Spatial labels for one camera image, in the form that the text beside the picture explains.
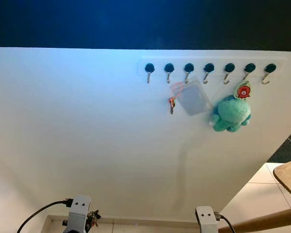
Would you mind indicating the dark key bunch red tag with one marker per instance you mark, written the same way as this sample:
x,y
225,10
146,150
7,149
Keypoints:
x,y
93,217

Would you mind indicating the dark knob metal hook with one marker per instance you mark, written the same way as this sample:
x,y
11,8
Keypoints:
x,y
229,67
209,67
270,68
189,67
169,67
250,67
149,67

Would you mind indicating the round red white tag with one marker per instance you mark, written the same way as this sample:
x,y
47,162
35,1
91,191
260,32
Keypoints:
x,y
243,91

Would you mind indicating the teal plush toy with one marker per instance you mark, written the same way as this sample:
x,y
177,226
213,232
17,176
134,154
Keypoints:
x,y
231,114

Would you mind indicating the clear plastic card holder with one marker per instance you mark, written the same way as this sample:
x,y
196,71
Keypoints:
x,y
194,98

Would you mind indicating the white wall hook rail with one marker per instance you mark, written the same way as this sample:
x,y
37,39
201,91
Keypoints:
x,y
281,64

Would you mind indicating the round wooden rail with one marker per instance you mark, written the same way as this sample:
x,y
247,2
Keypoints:
x,y
271,221

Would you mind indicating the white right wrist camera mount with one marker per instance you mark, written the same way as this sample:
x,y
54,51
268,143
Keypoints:
x,y
206,221

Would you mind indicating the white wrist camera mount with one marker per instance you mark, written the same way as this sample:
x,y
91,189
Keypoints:
x,y
206,221
79,211

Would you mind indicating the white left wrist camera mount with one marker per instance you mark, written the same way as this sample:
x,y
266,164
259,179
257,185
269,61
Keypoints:
x,y
79,211

